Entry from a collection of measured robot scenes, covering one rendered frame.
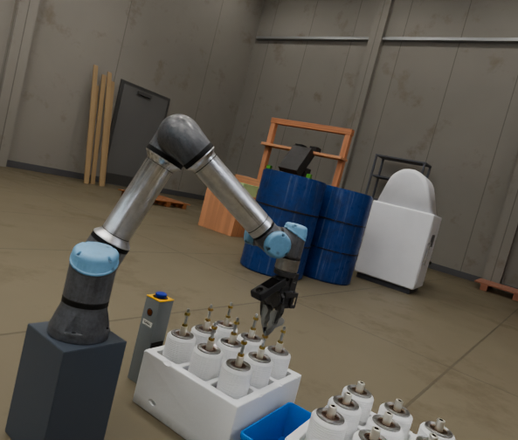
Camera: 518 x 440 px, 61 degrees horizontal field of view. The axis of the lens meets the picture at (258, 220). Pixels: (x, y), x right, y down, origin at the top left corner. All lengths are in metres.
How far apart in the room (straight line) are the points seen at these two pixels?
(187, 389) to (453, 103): 8.95
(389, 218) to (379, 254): 0.43
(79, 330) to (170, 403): 0.43
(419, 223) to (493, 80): 5.14
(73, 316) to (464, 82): 9.30
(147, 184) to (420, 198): 4.30
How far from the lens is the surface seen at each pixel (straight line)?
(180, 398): 1.45
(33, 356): 1.28
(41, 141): 9.08
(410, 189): 5.32
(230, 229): 6.03
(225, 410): 1.35
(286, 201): 3.94
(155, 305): 1.60
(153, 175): 1.27
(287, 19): 12.39
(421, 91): 10.11
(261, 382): 1.47
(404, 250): 5.25
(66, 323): 1.20
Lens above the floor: 0.79
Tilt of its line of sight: 5 degrees down
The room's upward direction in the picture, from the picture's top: 14 degrees clockwise
